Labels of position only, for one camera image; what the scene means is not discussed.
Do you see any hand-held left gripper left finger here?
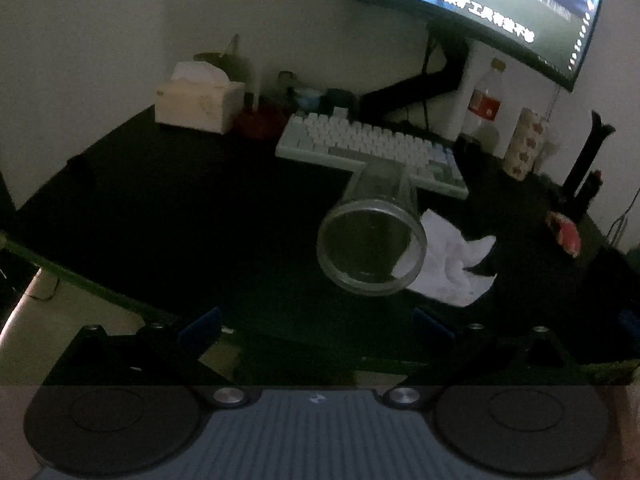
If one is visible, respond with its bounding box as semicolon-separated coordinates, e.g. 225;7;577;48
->
49;307;237;387

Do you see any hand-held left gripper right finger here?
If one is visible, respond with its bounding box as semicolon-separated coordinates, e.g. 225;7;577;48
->
400;307;595;387

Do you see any white tissue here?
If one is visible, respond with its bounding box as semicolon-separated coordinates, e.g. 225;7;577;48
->
391;210;499;307

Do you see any clear glass jar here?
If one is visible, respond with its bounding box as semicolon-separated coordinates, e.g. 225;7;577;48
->
316;160;429;299

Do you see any pink snack packet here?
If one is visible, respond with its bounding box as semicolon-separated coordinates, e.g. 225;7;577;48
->
545;211;584;259

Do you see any white keyboard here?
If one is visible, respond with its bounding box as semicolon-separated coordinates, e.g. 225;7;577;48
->
275;107;471;200

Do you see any patterned paper cylinder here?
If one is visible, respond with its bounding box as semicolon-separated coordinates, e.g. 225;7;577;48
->
502;107;547;181

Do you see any dark red pouch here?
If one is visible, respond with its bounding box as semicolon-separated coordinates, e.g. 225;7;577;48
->
236;105;292;141

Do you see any black upright stand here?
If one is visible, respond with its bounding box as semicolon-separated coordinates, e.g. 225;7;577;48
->
560;110;616;212

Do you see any beige tissue box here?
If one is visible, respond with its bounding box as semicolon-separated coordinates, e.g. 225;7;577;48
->
155;61;246;135

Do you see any plastic bottle with red label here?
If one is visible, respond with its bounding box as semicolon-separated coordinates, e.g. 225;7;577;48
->
461;57;506;155

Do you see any black monitor stand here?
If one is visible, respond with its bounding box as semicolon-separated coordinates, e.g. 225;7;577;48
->
360;22;471;126

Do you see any dark cup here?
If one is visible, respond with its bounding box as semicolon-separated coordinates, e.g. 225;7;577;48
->
325;88;359;117

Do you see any small glass bottle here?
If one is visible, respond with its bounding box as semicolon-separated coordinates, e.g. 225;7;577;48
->
276;71;299;107

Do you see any grey cable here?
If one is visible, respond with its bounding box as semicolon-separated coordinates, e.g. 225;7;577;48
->
606;204;632;252

